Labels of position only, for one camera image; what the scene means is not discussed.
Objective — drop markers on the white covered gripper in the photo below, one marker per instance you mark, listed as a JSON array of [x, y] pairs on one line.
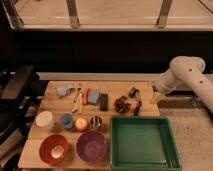
[[165, 84]]

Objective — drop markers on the dark red grape bunch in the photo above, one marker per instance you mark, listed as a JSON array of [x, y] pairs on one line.
[[122, 105]]

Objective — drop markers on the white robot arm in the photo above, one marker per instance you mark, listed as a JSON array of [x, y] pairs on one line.
[[188, 71]]

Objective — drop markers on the purple bowl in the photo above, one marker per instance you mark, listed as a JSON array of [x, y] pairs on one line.
[[91, 146]]

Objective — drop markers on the red bowl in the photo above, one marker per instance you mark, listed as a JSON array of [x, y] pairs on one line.
[[53, 149]]

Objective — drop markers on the green plastic tray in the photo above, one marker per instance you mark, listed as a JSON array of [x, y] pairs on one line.
[[143, 144]]

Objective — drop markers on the black rectangular block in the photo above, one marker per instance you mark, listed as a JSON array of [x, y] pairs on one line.
[[104, 102]]

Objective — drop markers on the blue sponge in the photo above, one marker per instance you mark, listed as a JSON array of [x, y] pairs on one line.
[[93, 96]]

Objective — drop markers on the metal cup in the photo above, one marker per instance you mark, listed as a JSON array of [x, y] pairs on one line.
[[96, 123]]

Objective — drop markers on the red marker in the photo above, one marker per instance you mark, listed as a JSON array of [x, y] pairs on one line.
[[85, 96]]

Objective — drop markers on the orange fruit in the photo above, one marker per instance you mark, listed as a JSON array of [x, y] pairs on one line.
[[81, 124]]

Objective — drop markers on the wooden board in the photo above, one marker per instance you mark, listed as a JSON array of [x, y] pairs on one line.
[[51, 102]]

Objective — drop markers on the blue cup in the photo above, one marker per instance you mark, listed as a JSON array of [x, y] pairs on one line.
[[66, 120]]

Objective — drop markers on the light blue cloth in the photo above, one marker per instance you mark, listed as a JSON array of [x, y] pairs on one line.
[[62, 91]]

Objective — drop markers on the white cylindrical container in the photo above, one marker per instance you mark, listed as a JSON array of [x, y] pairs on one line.
[[45, 120]]

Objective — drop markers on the black equipment at left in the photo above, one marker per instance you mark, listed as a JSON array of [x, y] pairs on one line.
[[22, 89]]

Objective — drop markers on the black handled tool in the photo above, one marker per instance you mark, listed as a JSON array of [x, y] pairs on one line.
[[137, 109]]

